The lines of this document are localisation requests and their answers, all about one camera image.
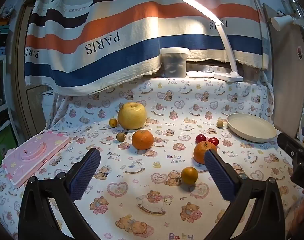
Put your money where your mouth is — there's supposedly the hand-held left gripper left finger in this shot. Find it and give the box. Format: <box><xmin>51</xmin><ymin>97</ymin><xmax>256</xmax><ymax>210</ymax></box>
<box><xmin>18</xmin><ymin>147</ymin><xmax>101</xmax><ymax>240</ymax></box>

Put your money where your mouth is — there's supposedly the striped blanket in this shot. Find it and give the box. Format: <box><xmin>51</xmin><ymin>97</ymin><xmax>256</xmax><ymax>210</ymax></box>
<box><xmin>24</xmin><ymin>0</ymin><xmax>270</xmax><ymax>96</ymax></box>

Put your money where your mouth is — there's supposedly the white desk lamp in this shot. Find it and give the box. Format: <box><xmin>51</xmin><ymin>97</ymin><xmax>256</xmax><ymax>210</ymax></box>
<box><xmin>171</xmin><ymin>0</ymin><xmax>243</xmax><ymax>82</ymax></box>

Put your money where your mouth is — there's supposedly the large yellow apple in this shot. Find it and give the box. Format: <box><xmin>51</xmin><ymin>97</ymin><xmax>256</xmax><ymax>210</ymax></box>
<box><xmin>117</xmin><ymin>102</ymin><xmax>148</xmax><ymax>130</ymax></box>

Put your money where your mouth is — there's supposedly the orange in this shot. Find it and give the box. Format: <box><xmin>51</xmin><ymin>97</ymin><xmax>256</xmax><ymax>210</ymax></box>
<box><xmin>193</xmin><ymin>141</ymin><xmax>217</xmax><ymax>165</ymax></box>
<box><xmin>131</xmin><ymin>130</ymin><xmax>154</xmax><ymax>151</ymax></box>

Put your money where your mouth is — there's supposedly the translucent lidded plastic container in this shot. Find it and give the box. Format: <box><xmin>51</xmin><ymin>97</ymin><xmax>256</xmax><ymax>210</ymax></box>
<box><xmin>160</xmin><ymin>47</ymin><xmax>190</xmax><ymax>78</ymax></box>

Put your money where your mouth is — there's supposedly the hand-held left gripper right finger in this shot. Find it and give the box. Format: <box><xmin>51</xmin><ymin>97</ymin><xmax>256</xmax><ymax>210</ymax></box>
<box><xmin>204</xmin><ymin>149</ymin><xmax>285</xmax><ymax>240</ymax></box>

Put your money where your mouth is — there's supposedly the wooden board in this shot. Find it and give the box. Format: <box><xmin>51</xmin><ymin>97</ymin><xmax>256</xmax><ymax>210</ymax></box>
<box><xmin>263</xmin><ymin>3</ymin><xmax>304</xmax><ymax>138</ymax></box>

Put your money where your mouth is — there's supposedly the small tangerine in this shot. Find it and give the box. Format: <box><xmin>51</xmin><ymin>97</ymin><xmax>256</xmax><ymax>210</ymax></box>
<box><xmin>181</xmin><ymin>167</ymin><xmax>198</xmax><ymax>185</ymax></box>

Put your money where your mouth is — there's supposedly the person's right hand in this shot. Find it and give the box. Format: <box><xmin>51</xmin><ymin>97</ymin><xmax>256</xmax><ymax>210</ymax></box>
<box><xmin>289</xmin><ymin>189</ymin><xmax>304</xmax><ymax>240</ymax></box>

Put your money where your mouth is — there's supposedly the pink tablet case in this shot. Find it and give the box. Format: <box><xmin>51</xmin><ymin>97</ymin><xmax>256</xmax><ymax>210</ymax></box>
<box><xmin>2</xmin><ymin>130</ymin><xmax>72</xmax><ymax>187</ymax></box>

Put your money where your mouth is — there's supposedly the clear glass bottle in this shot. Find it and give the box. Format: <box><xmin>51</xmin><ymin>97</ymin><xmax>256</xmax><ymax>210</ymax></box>
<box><xmin>287</xmin><ymin>0</ymin><xmax>304</xmax><ymax>20</ymax></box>

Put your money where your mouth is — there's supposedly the white cone spot lamp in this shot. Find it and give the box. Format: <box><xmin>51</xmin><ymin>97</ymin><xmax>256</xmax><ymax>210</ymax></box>
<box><xmin>271</xmin><ymin>14</ymin><xmax>304</xmax><ymax>32</ymax></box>

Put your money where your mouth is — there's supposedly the bear print cloth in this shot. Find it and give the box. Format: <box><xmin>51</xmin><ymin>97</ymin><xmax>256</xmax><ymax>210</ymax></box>
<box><xmin>0</xmin><ymin>76</ymin><xmax>302</xmax><ymax>240</ymax></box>

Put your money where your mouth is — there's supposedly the green storage bin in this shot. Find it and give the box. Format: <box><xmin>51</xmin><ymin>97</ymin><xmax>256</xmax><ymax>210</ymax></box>
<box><xmin>0</xmin><ymin>127</ymin><xmax>17</xmax><ymax>168</ymax></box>

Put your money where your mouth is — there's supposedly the wooden frame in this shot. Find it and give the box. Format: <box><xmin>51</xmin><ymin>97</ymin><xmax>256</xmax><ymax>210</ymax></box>
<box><xmin>7</xmin><ymin>5</ymin><xmax>55</xmax><ymax>145</ymax></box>

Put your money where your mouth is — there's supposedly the cream plate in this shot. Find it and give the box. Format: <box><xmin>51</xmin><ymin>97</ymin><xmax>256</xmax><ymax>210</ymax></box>
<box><xmin>227</xmin><ymin>113</ymin><xmax>277</xmax><ymax>143</ymax></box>

